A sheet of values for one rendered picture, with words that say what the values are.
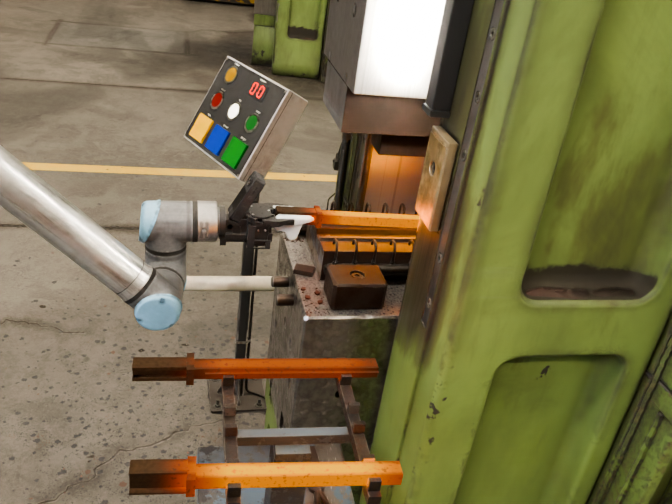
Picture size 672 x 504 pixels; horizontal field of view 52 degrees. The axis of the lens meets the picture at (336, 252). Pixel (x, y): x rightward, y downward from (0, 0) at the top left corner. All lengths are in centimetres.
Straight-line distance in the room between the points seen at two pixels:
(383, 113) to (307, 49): 507
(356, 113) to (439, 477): 75
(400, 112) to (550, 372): 60
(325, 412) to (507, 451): 41
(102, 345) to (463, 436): 178
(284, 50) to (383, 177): 475
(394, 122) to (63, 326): 189
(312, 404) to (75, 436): 110
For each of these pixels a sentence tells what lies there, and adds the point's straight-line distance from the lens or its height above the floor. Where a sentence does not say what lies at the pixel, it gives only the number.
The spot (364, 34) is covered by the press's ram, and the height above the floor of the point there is 148.
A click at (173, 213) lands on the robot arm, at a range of 151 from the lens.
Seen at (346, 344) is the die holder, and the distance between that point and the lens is 151.
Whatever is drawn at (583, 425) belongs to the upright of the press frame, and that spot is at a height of 79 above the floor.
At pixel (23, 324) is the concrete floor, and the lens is 302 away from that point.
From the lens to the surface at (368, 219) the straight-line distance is 159.
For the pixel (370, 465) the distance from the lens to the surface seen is 111.
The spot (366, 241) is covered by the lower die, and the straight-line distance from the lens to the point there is 160.
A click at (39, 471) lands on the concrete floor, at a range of 241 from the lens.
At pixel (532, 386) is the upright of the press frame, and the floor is 89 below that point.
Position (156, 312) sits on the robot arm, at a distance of 144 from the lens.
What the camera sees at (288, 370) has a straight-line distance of 124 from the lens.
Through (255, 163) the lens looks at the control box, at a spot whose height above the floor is 100.
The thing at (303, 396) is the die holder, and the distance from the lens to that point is 158.
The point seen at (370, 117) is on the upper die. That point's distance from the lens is 142.
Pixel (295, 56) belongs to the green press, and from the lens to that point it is 649.
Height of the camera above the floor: 174
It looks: 29 degrees down
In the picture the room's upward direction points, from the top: 9 degrees clockwise
